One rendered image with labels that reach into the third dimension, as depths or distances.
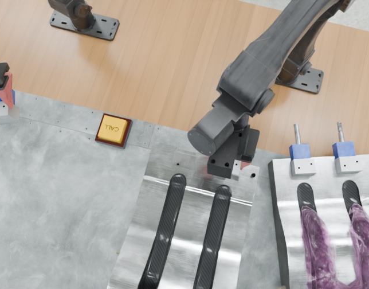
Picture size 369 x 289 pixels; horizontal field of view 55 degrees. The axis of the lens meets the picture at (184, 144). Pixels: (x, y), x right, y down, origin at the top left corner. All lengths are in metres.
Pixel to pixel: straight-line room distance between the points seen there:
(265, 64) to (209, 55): 0.49
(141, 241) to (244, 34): 0.64
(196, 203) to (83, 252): 0.31
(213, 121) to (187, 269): 0.36
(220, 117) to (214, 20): 0.57
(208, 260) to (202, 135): 0.34
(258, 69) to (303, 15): 0.11
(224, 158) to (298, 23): 0.25
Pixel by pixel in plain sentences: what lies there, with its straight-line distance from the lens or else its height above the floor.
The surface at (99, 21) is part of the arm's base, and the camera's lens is 1.13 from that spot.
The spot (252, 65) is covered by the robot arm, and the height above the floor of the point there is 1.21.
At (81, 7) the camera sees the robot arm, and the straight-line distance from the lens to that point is 1.02.
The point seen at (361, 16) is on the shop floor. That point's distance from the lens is 2.28.
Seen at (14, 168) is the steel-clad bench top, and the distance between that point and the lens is 1.05.
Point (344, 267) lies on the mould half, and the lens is 0.89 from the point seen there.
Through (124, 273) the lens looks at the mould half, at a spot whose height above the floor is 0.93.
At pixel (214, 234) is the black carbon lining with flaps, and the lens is 0.84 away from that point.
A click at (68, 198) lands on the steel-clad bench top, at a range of 0.98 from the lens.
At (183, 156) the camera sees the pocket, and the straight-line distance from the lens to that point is 0.88.
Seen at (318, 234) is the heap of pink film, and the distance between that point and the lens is 0.86.
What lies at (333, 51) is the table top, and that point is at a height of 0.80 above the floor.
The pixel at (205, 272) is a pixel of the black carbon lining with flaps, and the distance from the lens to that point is 0.82.
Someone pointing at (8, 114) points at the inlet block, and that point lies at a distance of 0.91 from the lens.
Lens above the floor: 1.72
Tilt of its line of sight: 75 degrees down
